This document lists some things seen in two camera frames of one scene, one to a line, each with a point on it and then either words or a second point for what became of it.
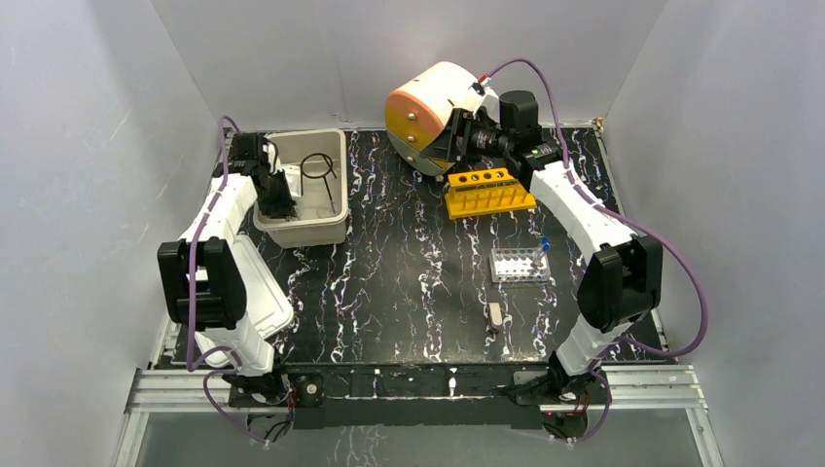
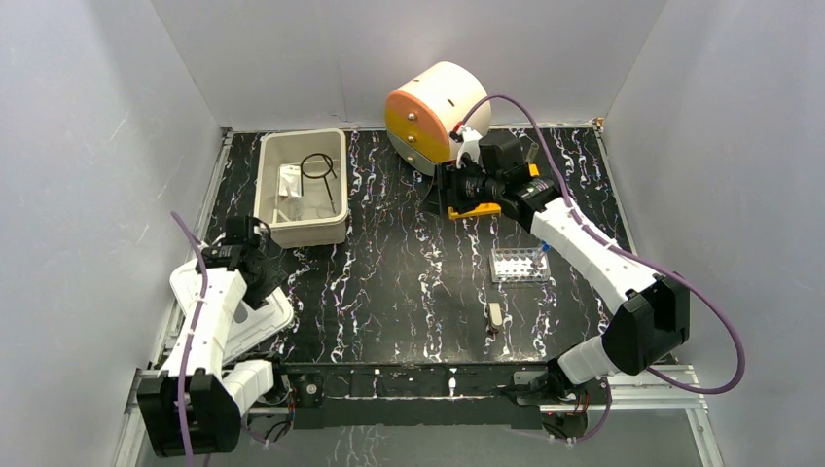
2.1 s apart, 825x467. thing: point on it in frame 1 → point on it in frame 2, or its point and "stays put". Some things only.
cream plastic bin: [315, 164] stays put
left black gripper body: [276, 198] → [259, 281]
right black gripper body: [478, 140] → [467, 185]
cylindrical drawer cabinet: [417, 111] stays put
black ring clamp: [302, 173] stays put
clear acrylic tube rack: [519, 264] stays put
